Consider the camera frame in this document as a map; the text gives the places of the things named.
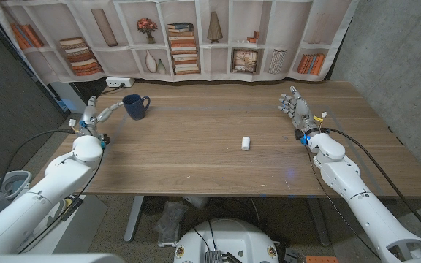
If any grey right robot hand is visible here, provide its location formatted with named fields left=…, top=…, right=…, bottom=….
left=277, top=85, right=321, bottom=138

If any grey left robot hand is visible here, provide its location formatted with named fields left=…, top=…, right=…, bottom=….
left=78, top=95, right=125, bottom=138

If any dark blue ceramic mug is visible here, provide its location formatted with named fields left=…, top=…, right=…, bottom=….
left=121, top=94, right=151, bottom=121

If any white cabinet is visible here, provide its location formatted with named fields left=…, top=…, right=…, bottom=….
left=48, top=80, right=90, bottom=115

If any white power strip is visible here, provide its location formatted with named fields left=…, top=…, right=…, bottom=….
left=105, top=76, right=136, bottom=88

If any yellow and black pad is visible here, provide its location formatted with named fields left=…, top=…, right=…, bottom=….
left=59, top=194, right=84, bottom=222

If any white grey chair base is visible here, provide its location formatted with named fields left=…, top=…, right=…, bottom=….
left=0, top=169, right=33, bottom=201

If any white floor board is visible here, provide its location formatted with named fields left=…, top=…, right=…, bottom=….
left=23, top=195, right=108, bottom=256

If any black round fan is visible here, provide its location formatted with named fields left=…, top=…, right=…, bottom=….
left=143, top=196, right=170, bottom=216

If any grey metal table leg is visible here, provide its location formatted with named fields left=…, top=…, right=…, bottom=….
left=307, top=199, right=330, bottom=248
left=124, top=196, right=145, bottom=243

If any printed bookshelf backdrop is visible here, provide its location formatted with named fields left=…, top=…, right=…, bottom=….
left=0, top=0, right=360, bottom=85

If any clear plastic bag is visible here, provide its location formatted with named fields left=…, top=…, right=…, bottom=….
left=154, top=199, right=189, bottom=248

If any white robot torso base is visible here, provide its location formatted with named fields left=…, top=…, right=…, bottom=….
left=173, top=218, right=280, bottom=263

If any orange box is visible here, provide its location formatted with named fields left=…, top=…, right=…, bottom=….
left=305, top=255, right=340, bottom=263

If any black power strip cord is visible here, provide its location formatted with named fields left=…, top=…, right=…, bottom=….
left=100, top=83, right=126, bottom=96

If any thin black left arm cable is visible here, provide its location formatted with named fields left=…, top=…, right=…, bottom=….
left=17, top=148, right=105, bottom=254

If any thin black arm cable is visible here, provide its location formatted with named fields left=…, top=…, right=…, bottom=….
left=17, top=148, right=105, bottom=254
left=303, top=144, right=382, bottom=261

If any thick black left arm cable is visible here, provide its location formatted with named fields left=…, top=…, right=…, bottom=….
left=0, top=128, right=78, bottom=224

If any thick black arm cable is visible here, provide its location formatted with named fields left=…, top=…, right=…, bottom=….
left=320, top=126, right=421, bottom=248
left=0, top=128, right=78, bottom=224

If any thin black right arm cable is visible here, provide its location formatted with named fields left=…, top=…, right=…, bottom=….
left=303, top=144, right=382, bottom=261

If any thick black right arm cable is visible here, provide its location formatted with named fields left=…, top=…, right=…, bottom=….
left=320, top=126, right=421, bottom=248

